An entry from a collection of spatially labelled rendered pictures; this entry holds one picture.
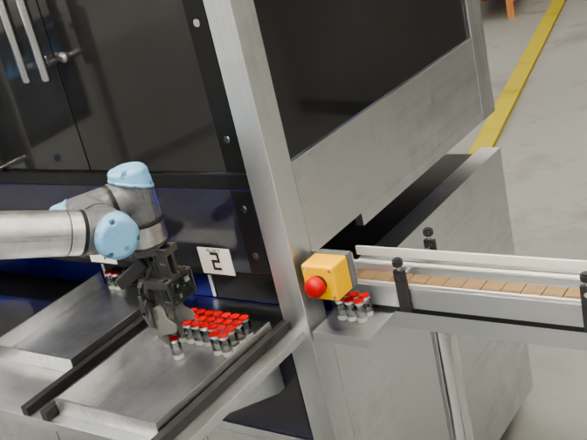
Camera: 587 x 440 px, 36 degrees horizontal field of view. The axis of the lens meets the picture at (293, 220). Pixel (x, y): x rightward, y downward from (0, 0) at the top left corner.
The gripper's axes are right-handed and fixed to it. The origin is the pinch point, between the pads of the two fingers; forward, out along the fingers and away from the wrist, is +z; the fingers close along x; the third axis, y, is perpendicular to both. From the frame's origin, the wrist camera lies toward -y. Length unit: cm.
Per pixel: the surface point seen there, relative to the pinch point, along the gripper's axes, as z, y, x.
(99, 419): 4.2, 0.8, -22.3
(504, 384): 71, 21, 96
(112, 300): 5.3, -34.7, 16.1
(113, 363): 3.5, -10.0, -7.6
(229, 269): -6.9, 5.5, 15.1
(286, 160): -28.5, 21.9, 20.4
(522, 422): 94, 19, 108
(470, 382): 58, 22, 76
